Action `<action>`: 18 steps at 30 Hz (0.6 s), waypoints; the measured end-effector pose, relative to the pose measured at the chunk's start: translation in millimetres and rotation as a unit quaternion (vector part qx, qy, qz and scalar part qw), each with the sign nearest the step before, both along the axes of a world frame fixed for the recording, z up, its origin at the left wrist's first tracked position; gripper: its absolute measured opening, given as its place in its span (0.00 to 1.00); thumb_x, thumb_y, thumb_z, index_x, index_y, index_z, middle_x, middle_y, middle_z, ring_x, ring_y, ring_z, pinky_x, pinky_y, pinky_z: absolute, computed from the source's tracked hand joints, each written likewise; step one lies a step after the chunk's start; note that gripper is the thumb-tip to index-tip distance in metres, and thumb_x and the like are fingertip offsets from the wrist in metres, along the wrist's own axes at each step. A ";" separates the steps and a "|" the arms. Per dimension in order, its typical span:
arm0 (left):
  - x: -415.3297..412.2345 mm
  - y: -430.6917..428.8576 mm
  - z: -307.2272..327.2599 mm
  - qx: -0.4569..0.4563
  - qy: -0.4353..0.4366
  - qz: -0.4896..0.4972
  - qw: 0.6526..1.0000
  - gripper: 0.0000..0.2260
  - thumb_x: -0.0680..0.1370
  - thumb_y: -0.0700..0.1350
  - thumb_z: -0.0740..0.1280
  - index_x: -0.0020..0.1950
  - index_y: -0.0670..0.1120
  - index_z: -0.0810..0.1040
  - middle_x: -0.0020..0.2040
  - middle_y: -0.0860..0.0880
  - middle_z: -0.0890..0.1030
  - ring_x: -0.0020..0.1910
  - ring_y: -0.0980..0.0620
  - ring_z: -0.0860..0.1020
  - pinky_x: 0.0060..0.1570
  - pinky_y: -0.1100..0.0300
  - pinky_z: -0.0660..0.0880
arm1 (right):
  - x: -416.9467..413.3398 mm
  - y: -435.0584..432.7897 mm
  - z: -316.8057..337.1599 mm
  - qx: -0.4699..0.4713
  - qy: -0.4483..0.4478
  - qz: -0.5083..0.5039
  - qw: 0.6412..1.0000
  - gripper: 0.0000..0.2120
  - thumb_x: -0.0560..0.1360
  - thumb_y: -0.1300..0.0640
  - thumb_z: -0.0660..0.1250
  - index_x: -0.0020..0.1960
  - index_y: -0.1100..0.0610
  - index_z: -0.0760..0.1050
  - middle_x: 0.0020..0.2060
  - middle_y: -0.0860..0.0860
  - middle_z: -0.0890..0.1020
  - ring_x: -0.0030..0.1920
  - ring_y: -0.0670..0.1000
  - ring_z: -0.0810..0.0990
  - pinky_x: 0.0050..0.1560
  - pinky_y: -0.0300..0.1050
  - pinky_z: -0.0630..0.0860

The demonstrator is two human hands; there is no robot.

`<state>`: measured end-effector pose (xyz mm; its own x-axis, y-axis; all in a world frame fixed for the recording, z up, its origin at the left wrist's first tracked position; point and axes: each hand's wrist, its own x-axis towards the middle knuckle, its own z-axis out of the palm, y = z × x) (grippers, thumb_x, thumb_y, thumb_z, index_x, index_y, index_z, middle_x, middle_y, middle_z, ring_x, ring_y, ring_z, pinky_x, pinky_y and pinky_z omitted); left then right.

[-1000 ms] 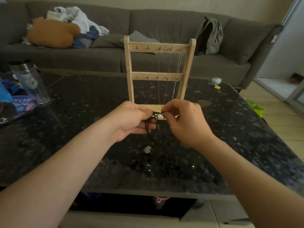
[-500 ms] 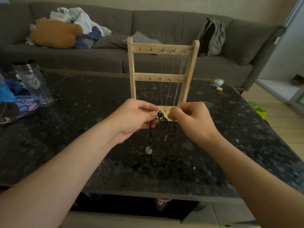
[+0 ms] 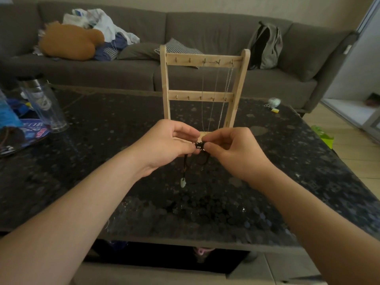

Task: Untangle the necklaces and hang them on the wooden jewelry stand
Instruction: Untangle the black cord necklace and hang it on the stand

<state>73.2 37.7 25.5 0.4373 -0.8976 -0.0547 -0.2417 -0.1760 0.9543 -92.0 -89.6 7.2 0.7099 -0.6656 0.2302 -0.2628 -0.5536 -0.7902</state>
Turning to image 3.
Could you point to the blue printed packet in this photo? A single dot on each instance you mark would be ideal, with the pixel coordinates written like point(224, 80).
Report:
point(34, 132)

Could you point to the brown plush toy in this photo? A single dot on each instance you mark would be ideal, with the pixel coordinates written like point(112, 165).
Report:
point(69, 41)

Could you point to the sliding glass door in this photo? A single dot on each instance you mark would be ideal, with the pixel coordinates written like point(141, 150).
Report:
point(368, 56)

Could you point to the person's right hand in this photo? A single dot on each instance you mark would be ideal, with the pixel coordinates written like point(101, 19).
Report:
point(240, 154)

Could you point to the person's left forearm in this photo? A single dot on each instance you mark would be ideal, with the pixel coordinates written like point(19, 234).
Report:
point(65, 225)

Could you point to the checkered pillow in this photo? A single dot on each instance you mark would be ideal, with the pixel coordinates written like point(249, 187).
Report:
point(181, 48)

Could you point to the grey flat cushion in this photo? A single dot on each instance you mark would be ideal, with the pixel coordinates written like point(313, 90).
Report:
point(138, 51)

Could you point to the grey fabric sofa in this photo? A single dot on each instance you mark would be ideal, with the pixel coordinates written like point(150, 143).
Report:
point(210, 29)

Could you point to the white crumpled garment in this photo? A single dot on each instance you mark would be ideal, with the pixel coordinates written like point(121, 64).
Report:
point(105, 23)

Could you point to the person's left hand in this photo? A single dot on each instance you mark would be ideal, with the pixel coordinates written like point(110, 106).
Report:
point(166, 145)

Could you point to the blue crumpled garment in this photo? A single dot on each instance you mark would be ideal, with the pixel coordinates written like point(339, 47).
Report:
point(118, 43)

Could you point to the blue cloth item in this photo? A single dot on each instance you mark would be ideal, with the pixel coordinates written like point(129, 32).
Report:
point(118, 244)

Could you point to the blue plastic bottle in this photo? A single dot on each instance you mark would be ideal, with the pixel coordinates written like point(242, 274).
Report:
point(9, 114)

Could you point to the wooden jewelry stand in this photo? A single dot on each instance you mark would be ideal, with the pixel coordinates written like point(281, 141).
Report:
point(193, 59)

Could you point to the person's right forearm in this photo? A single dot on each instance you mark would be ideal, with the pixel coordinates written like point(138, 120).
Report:
point(326, 228)

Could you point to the grey backpack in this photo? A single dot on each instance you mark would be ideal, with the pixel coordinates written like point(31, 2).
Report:
point(270, 48)

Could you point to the dark shoe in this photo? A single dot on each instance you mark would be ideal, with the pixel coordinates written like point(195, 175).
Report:
point(373, 99)

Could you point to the green bag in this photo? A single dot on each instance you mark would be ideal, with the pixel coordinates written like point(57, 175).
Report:
point(323, 136)

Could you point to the pink item under table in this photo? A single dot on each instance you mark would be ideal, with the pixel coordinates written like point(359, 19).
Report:
point(203, 252)

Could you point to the clear plastic tumbler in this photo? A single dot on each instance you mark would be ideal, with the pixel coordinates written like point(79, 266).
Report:
point(44, 103)

